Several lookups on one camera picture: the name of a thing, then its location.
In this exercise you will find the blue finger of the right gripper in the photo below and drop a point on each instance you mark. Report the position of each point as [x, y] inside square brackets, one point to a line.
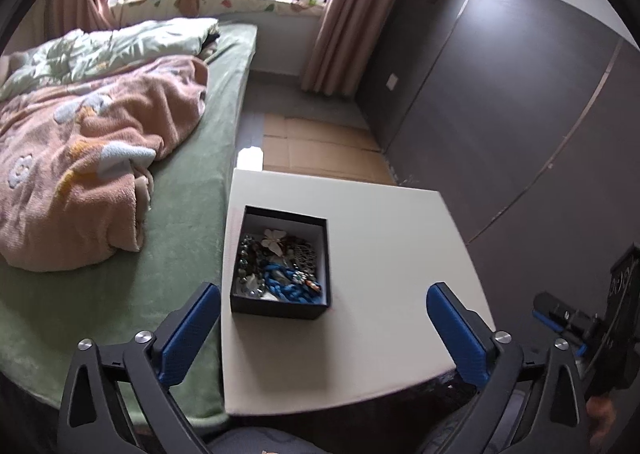
[562, 331]
[552, 308]

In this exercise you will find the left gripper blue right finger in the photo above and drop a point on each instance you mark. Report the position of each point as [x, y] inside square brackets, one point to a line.
[526, 402]

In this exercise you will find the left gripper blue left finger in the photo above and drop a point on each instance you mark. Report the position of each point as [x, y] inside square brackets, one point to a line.
[93, 415]

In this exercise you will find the black open jewelry box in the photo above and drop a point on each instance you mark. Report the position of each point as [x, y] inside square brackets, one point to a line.
[299, 282]

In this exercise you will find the person's right hand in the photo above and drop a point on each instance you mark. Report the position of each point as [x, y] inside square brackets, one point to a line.
[601, 411]

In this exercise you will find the green bed sheet mattress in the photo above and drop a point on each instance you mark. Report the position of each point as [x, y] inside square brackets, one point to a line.
[43, 315]

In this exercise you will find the person's left knee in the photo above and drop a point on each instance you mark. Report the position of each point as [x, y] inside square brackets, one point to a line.
[261, 440]

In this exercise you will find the white low table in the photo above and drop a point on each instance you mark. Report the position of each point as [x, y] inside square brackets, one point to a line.
[387, 246]

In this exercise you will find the white butterfly hair clip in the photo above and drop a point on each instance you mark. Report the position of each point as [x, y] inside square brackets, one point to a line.
[272, 241]

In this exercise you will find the pink fleece blanket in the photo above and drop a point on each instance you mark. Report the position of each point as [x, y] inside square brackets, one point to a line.
[75, 161]

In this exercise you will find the cardboard floor sheets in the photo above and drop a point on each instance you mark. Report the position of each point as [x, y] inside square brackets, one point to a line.
[303, 146]

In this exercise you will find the light green quilt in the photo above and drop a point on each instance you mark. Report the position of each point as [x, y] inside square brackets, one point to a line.
[80, 56]

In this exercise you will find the white wall socket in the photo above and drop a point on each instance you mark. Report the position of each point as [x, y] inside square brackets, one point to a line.
[392, 82]

